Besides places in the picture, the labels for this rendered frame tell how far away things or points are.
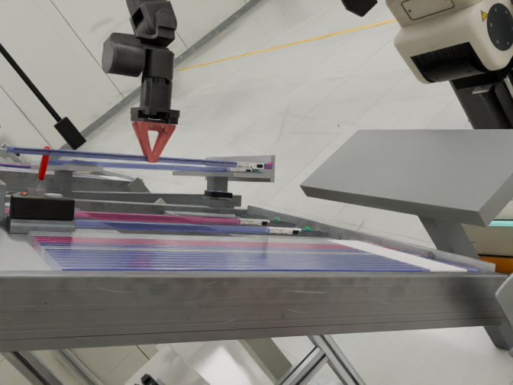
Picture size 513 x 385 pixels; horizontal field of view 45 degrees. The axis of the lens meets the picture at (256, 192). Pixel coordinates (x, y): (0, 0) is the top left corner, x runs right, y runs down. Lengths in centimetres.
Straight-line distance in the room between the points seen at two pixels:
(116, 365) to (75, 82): 689
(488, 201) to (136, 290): 77
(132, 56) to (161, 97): 9
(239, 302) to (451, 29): 99
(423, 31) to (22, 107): 750
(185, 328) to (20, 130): 814
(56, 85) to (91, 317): 824
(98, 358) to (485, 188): 139
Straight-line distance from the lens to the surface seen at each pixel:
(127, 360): 218
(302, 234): 105
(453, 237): 152
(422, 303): 72
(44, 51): 877
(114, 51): 112
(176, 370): 125
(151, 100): 115
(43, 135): 870
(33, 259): 66
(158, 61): 115
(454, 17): 146
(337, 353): 158
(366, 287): 67
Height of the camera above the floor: 123
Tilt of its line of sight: 21 degrees down
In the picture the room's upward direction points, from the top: 35 degrees counter-clockwise
